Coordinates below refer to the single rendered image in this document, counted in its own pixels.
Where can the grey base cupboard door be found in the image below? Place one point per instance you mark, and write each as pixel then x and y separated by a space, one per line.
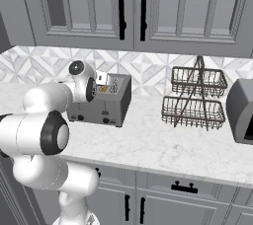
pixel 108 206
pixel 178 210

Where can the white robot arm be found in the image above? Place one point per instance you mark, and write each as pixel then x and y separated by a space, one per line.
pixel 36 130

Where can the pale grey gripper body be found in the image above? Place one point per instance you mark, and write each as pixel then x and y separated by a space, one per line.
pixel 112 83

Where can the grey drawer front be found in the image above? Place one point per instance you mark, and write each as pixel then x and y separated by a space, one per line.
pixel 115 175
pixel 154 186

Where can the grey wall cupboard door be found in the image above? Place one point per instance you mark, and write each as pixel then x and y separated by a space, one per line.
pixel 82 5
pixel 194 8

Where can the grey tall side cupboard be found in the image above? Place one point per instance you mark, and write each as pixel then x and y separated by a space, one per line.
pixel 15 2

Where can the grey rounded countertop appliance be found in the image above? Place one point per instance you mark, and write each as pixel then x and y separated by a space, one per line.
pixel 242 110

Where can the orange-brown bread slice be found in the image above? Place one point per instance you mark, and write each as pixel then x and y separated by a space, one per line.
pixel 102 89

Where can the grey metal toaster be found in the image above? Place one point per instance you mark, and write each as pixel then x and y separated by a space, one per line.
pixel 112 107

